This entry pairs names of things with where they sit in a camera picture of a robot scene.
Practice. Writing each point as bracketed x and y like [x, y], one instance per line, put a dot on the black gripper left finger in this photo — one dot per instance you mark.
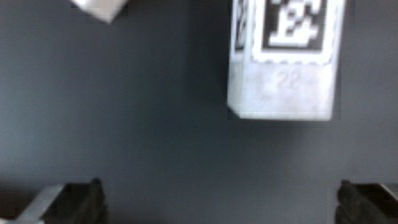
[68, 204]

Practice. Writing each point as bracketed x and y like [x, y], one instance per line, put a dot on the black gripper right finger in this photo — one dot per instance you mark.
[367, 203]

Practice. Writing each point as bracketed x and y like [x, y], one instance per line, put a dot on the white table leg with tag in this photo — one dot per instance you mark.
[283, 58]

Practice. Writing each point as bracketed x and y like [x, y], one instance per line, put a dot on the white square tabletop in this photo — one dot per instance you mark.
[102, 8]

